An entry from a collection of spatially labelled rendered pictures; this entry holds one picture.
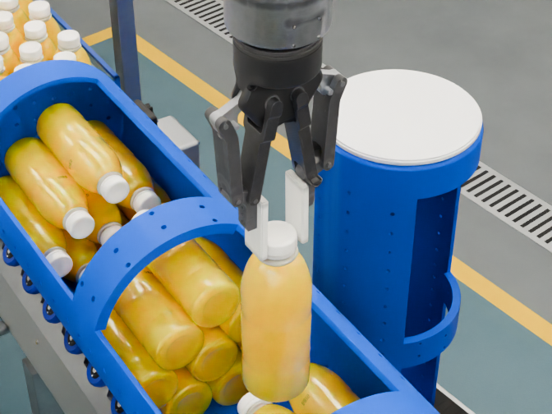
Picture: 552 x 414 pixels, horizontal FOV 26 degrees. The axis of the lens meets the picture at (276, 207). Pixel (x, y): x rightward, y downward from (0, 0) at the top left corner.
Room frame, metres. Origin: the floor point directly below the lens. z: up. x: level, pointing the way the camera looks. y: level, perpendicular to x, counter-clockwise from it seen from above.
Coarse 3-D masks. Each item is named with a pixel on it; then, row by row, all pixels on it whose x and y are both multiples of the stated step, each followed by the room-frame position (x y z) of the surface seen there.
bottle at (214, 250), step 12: (204, 240) 1.23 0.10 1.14; (216, 252) 1.21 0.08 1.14; (228, 264) 1.18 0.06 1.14; (228, 276) 1.16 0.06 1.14; (240, 276) 1.16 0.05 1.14; (240, 288) 1.13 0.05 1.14; (240, 300) 1.11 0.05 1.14; (240, 312) 1.10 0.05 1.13; (228, 324) 1.09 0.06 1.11; (240, 324) 1.10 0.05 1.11; (228, 336) 1.09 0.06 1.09; (240, 336) 1.10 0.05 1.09
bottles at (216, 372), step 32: (0, 192) 1.40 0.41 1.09; (160, 192) 1.42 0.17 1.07; (32, 224) 1.32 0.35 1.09; (96, 224) 1.33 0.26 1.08; (64, 256) 1.27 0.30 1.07; (128, 352) 1.07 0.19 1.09; (224, 352) 1.09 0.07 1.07; (160, 384) 1.04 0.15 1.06; (192, 384) 1.06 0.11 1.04; (224, 384) 1.08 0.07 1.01
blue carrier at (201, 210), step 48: (0, 96) 1.46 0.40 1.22; (48, 96) 1.53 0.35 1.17; (96, 96) 1.57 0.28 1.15; (0, 144) 1.48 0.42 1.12; (144, 144) 1.53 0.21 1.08; (192, 192) 1.40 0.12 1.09; (144, 240) 1.13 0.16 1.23; (240, 240) 1.29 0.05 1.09; (48, 288) 1.17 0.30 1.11; (96, 288) 1.10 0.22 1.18; (96, 336) 1.06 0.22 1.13; (336, 336) 1.09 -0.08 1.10; (384, 384) 1.00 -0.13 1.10
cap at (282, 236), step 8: (272, 224) 0.87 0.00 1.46; (280, 224) 0.87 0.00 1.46; (288, 224) 0.87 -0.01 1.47; (272, 232) 0.86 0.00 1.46; (280, 232) 0.86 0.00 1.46; (288, 232) 0.86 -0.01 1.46; (296, 232) 0.86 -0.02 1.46; (272, 240) 0.85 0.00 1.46; (280, 240) 0.85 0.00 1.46; (288, 240) 0.85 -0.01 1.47; (296, 240) 0.85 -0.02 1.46; (272, 248) 0.84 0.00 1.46; (280, 248) 0.84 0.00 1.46; (288, 248) 0.85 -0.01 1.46; (272, 256) 0.84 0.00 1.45; (280, 256) 0.84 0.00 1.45; (288, 256) 0.85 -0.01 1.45
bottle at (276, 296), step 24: (264, 264) 0.85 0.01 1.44; (288, 264) 0.85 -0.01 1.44; (264, 288) 0.83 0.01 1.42; (288, 288) 0.83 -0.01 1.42; (264, 312) 0.83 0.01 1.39; (288, 312) 0.83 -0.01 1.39; (264, 336) 0.83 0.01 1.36; (288, 336) 0.83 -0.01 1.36; (264, 360) 0.83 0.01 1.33; (288, 360) 0.83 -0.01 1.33; (264, 384) 0.83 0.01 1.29; (288, 384) 0.83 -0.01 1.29
